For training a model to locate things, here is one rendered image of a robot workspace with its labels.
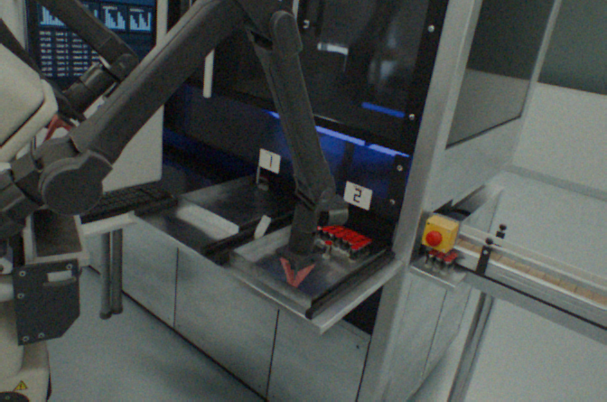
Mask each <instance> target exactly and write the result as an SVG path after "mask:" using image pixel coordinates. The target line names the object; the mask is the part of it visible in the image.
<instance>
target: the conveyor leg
mask: <svg viewBox="0 0 607 402"><path fill-rule="evenodd" d="M473 288H475V289H478V290H480V291H481V293H480V297H479V300H478V303H477V305H476V308H475V312H474V315H473V317H472V322H471V325H470V329H469V331H468V334H467V337H466V340H465V343H464V346H463V349H462V354H461V357H460V360H459V363H458V366H457V369H456V371H455V374H454V378H453V383H452V385H451V388H450V392H449V395H448V398H447V400H446V402H464V401H465V399H466V396H467V393H468V390H469V386H470V384H471V381H472V376H473V373H474V371H475V368H476V365H477V362H478V359H479V357H480V354H481V349H482V346H483V343H484V341H485V338H486V335H487V332H488V329H489V327H490V322H491V319H492V316H493V314H494V311H495V308H496V305H497V302H498V300H499V299H500V298H498V297H497V296H494V295H492V294H489V293H487V292H484V291H482V290H481V289H479V288H476V287H474V286H473ZM500 300H501V301H504V300H502V299H500Z"/></svg>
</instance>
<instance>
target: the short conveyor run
mask: <svg viewBox="0 0 607 402"><path fill-rule="evenodd" d="M499 228H500V231H499V230H497V232H496V236H492V235H490V234H488V233H485V232H482V231H480V230H477V229H474V228H471V227H469V226H466V225H463V224H462V226H461V229H460V230H461V231H460V233H459V237H458V239H457V243H456V244H455V246H454V247H453V248H451V249H450V250H449V251H450V252H454V253H456V254H457V257H456V261H455V266H457V267H459V268H461V269H463V270H466V271H468V272H469V274H468V276H467V278H466V279H465V280H464V281H463V282H464V283H466V284H468V285H472V286H474V287H476V288H479V289H481V290H482V291H484V292H487V293H489V294H492V295H494V296H497V297H498V298H500V299H502V300H505V301H507V302H509V303H511V304H514V305H516V306H518V307H521V308H523V309H525V310H527V311H530V312H532V313H534V314H537V315H539V316H541V317H543V318H546V319H548V320H549V321H551V322H553V323H557V324H559V325H561V326H564V327H565V328H567V329H569V330H572V331H574V332H577V333H580V334H582V335H583V336H585V337H588V338H590V339H592V340H594V341H598V342H599V343H601V344H604V345H606V346H607V288H605V287H603V286H600V285H604V286H606V287H607V278H604V277H602V276H598V275H596V274H593V273H590V272H588V271H585V270H582V269H581V268H578V267H576V266H571V265H569V264H566V263H564V262H562V261H559V260H556V259H554V258H551V257H548V256H545V255H543V254H540V253H537V252H536V251H533V250H530V249H528V248H523V247H521V246H519V245H516V244H514V243H511V242H509V241H507V240H504V238H505V235H506V233H505V232H503V230H506V229H507V225H506V224H503V223H501V224H500V225H499ZM462 231H464V232H466V233H469V234H471V235H473V236H475V237H478V238H475V237H473V236H471V235H468V234H466V233H463V232H462ZM479 238H482V239H485V241H484V240H482V239H479ZM502 247H503V248H502ZM506 248H508V249H510V250H513V251H515V252H518V253H520V254H522V255H525V256H527V257H524V256H522V255H520V254H517V253H515V252H512V251H510V250H507V249H506ZM450 252H449V254H450ZM528 257H531V258H534V259H536V260H538V261H541V262H543V263H546V264H549V265H550V266H548V265H545V264H543V263H540V262H538V261H536V260H533V259H531V258H528ZM551 266H554V267H551ZM555 267H557V268H559V269H562V270H564V271H566V272H569V273H571V274H574V275H577V276H580V277H582V278H580V277H577V276H573V275H571V274H568V273H566V272H564V271H561V270H559V269H556V268H555ZM583 278H585V279H588V280H590V281H593V282H595V283H597V284H599V285H597V284H594V283H592V282H589V281H587V280H584V279H583Z"/></svg>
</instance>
